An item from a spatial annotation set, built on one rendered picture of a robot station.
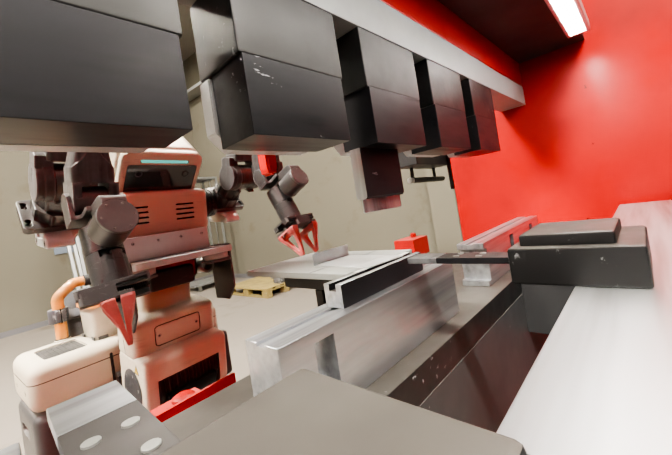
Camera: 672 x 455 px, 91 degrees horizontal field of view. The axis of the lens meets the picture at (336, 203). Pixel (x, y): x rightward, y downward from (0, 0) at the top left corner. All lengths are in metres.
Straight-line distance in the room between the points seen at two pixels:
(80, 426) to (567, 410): 0.24
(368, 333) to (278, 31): 0.36
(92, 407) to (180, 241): 0.77
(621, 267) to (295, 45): 0.38
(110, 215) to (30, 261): 6.42
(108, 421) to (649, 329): 0.32
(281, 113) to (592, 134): 1.07
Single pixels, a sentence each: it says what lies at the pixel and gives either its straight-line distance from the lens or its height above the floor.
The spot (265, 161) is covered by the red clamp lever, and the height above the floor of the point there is 1.17.
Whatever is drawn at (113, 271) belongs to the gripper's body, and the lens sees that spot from 0.64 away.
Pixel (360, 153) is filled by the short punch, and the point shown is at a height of 1.17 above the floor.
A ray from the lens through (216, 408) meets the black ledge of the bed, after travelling 0.50.
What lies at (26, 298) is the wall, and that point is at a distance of 7.02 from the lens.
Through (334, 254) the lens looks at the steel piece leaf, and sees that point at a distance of 0.61.
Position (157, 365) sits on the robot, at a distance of 0.99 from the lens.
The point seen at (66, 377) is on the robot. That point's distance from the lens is 1.24.
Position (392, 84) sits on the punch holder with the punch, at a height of 1.27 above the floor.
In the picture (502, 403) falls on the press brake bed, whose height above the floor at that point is 0.69.
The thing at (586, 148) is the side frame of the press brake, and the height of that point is 1.16.
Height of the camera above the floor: 1.09
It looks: 1 degrees up
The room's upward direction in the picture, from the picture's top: 9 degrees counter-clockwise
